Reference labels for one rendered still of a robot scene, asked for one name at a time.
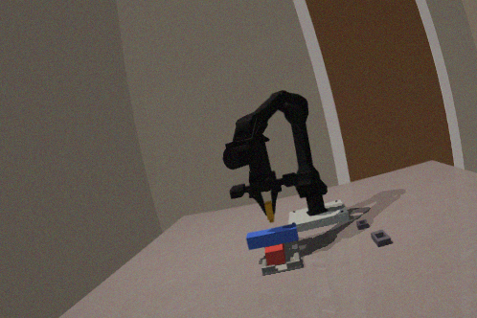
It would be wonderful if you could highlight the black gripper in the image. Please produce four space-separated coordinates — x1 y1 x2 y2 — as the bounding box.
230 159 299 215

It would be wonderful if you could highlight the red long rectangular block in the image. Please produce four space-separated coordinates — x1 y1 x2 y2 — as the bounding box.
264 243 285 266

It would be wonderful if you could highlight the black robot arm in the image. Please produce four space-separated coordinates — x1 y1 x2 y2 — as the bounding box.
222 90 329 216

